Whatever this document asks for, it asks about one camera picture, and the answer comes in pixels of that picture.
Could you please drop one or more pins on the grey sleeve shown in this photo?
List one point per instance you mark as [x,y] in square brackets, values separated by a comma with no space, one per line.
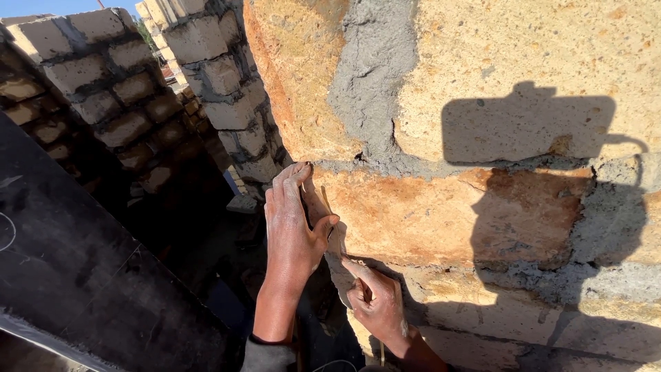
[266,357]

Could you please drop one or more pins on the black flat panel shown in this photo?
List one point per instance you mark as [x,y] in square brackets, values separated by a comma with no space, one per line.
[88,258]

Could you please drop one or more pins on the person's left hand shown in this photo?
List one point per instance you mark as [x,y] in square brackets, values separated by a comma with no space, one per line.
[292,243]

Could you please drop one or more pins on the person's right hand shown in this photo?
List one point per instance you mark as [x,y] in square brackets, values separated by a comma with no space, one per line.
[382,310]

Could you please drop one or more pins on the loose pale stone block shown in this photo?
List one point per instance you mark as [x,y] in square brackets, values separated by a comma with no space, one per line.
[242,203]

